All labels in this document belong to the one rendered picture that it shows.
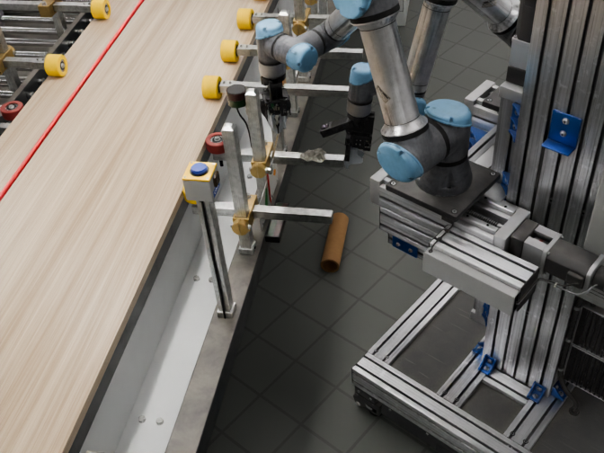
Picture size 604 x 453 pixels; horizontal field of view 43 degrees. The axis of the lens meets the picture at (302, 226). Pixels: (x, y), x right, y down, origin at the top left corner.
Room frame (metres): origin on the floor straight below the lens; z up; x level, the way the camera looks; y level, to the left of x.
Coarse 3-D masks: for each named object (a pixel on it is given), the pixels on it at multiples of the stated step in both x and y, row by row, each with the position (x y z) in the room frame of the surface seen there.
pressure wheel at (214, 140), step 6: (216, 132) 2.08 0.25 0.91; (210, 138) 2.05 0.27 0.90; (216, 138) 2.04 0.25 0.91; (222, 138) 2.04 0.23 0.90; (210, 144) 2.02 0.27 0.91; (216, 144) 2.01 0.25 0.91; (222, 144) 2.01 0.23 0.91; (210, 150) 2.01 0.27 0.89; (216, 150) 2.00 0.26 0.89; (222, 150) 2.01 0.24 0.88; (222, 162) 2.04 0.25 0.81
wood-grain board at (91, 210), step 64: (128, 0) 3.13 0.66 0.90; (192, 0) 3.08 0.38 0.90; (256, 0) 3.03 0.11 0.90; (128, 64) 2.59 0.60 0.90; (192, 64) 2.54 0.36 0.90; (64, 128) 2.19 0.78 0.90; (128, 128) 2.16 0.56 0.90; (192, 128) 2.13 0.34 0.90; (64, 192) 1.84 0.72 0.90; (128, 192) 1.81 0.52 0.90; (0, 256) 1.57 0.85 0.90; (64, 256) 1.55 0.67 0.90; (128, 256) 1.53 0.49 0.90; (0, 320) 1.33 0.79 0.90; (64, 320) 1.31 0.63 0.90; (128, 320) 1.32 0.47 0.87; (0, 384) 1.13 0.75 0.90; (64, 384) 1.11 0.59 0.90; (0, 448) 0.95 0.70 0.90; (64, 448) 0.94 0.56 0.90
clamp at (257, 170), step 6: (270, 144) 2.04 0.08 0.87; (270, 150) 2.00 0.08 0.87; (252, 162) 1.95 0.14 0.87; (258, 162) 1.95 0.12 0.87; (264, 162) 1.94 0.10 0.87; (270, 162) 1.99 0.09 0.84; (252, 168) 1.93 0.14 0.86; (258, 168) 1.92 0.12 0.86; (264, 168) 1.93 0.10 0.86; (252, 174) 1.93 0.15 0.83; (258, 174) 1.92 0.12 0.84; (264, 174) 1.92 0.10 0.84
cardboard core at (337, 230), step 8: (336, 216) 2.54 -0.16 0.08; (344, 216) 2.55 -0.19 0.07; (336, 224) 2.49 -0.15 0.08; (344, 224) 2.50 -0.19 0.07; (328, 232) 2.46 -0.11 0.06; (336, 232) 2.44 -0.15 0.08; (344, 232) 2.46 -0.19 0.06; (328, 240) 2.40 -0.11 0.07; (336, 240) 2.39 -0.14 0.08; (344, 240) 2.43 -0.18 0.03; (328, 248) 2.34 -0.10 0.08; (336, 248) 2.34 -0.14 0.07; (328, 256) 2.29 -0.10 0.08; (336, 256) 2.30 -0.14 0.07; (328, 264) 2.31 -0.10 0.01; (336, 264) 2.27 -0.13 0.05
